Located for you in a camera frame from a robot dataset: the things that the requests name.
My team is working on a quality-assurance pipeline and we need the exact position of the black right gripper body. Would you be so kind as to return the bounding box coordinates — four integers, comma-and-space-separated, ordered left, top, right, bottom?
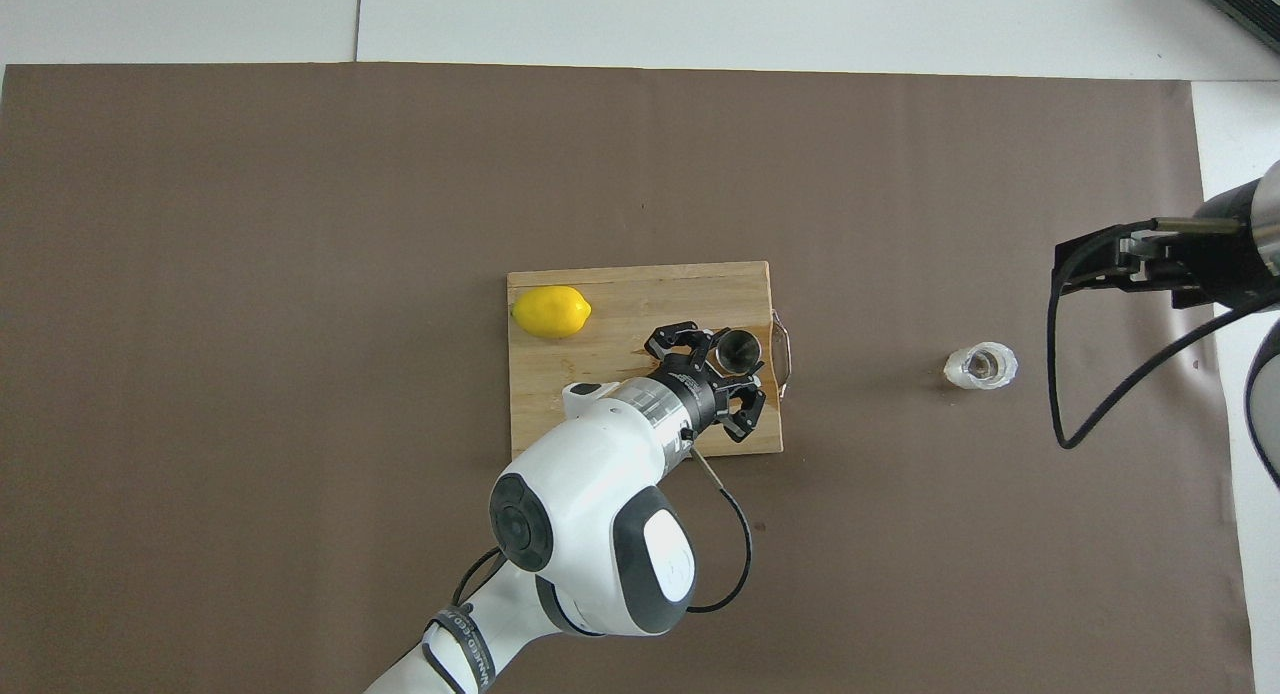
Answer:
1170, 184, 1280, 312

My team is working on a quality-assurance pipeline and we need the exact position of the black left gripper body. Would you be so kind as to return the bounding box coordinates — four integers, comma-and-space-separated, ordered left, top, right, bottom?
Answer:
650, 364, 723, 440

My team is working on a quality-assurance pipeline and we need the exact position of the steel double jigger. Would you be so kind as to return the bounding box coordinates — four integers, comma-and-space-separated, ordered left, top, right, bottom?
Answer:
720, 328, 763, 375

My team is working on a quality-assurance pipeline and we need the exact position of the clear faceted glass cup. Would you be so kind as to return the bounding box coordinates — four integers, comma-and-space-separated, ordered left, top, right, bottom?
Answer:
943, 342, 1019, 392

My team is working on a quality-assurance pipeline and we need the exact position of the wooden cutting board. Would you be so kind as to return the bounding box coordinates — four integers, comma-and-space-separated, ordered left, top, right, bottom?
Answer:
506, 261, 795, 468

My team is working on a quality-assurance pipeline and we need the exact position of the yellow lemon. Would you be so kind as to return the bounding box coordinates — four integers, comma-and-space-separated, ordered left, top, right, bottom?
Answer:
510, 285, 593, 340

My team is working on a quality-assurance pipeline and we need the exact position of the brown paper table mat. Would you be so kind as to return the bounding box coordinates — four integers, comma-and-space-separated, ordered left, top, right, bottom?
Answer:
0, 62, 1256, 694

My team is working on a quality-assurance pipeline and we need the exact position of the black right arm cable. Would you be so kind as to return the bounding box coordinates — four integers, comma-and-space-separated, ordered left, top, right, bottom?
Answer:
1046, 219, 1280, 451

